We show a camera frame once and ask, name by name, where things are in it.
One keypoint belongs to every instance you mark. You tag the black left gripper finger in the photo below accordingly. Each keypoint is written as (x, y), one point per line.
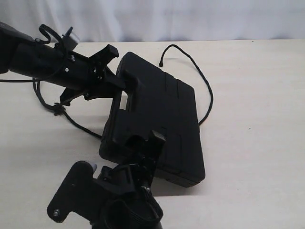
(104, 56)
(119, 82)

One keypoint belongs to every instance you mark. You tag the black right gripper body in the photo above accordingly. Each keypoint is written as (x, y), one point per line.
(129, 182)

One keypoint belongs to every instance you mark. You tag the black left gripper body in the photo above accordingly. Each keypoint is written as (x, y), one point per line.
(80, 75)

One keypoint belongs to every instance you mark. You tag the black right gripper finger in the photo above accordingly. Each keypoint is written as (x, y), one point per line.
(135, 144)
(156, 143)

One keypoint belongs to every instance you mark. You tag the black plastic carrying case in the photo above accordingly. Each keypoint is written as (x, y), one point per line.
(164, 104)

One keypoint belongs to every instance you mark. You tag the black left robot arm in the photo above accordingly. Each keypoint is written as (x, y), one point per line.
(53, 60)

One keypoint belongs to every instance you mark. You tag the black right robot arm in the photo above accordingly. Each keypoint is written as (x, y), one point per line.
(117, 216)

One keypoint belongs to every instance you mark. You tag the white backdrop curtain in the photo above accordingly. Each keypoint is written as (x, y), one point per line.
(159, 20)

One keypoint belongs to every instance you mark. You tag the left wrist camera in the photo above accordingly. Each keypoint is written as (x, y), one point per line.
(70, 39)

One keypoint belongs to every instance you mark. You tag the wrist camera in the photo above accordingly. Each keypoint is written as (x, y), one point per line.
(78, 193)
(70, 39)

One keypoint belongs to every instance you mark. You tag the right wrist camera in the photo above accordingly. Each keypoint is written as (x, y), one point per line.
(78, 193)

